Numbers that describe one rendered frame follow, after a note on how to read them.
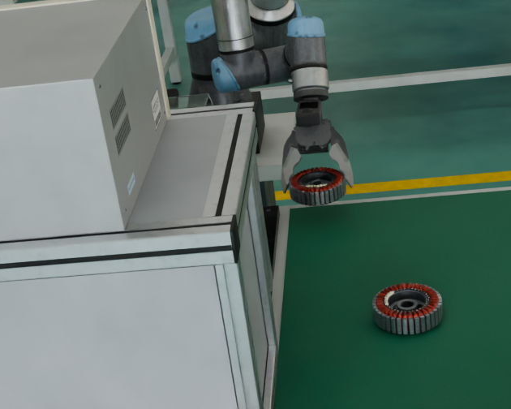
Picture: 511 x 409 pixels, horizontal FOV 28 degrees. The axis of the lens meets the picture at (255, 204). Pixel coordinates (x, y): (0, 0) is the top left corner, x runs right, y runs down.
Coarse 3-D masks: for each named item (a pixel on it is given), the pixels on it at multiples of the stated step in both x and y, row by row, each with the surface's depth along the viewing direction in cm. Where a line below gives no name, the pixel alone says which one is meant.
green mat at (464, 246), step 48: (480, 192) 204; (288, 240) 196; (336, 240) 194; (384, 240) 191; (432, 240) 189; (480, 240) 187; (288, 288) 180; (336, 288) 178; (384, 288) 176; (432, 288) 174; (480, 288) 172; (288, 336) 167; (336, 336) 165; (384, 336) 163; (432, 336) 162; (480, 336) 160; (288, 384) 155; (336, 384) 154; (384, 384) 152; (432, 384) 151; (480, 384) 149
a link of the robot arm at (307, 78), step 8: (296, 72) 204; (304, 72) 203; (312, 72) 202; (320, 72) 203; (288, 80) 206; (296, 80) 204; (304, 80) 202; (312, 80) 202; (320, 80) 203; (296, 88) 204; (304, 88) 203; (328, 88) 206
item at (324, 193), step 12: (312, 168) 204; (324, 168) 204; (300, 180) 201; (312, 180) 202; (324, 180) 203; (336, 180) 198; (300, 192) 197; (312, 192) 196; (324, 192) 196; (336, 192) 197; (312, 204) 197
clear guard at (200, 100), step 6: (186, 96) 184; (192, 96) 183; (198, 96) 183; (204, 96) 182; (174, 102) 181; (180, 102) 181; (186, 102) 181; (192, 102) 180; (198, 102) 180; (204, 102) 179; (210, 102) 186; (174, 108) 179; (180, 108) 178; (186, 108) 178
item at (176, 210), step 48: (192, 144) 149; (240, 144) 147; (144, 192) 136; (192, 192) 135; (240, 192) 133; (48, 240) 127; (96, 240) 126; (144, 240) 125; (192, 240) 124; (240, 240) 129
